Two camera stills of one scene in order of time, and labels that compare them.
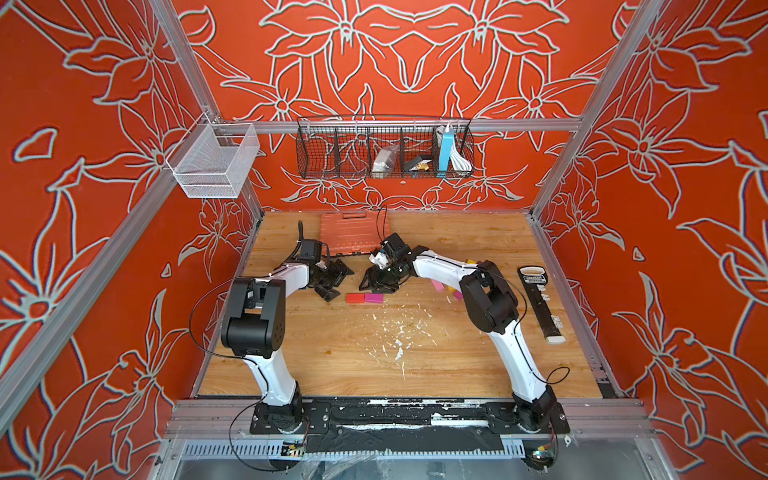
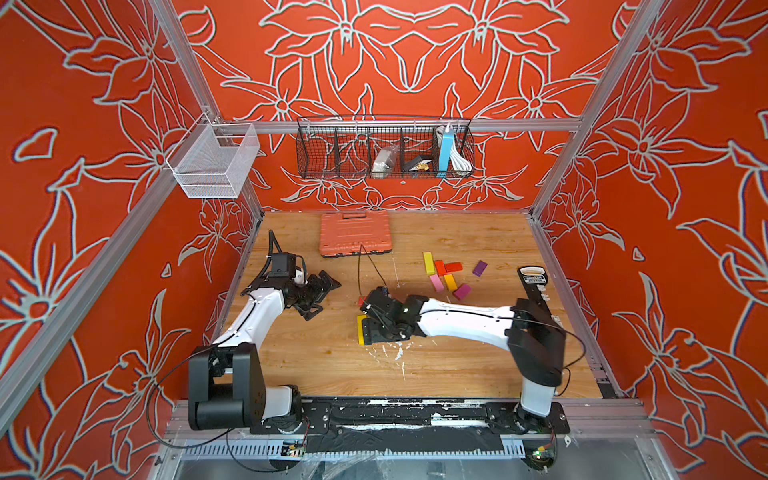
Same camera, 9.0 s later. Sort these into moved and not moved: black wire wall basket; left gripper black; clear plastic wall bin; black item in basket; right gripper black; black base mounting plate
Moved: left gripper black; right gripper black
Not moved: clear plastic wall bin; black wire wall basket; black item in basket; black base mounting plate
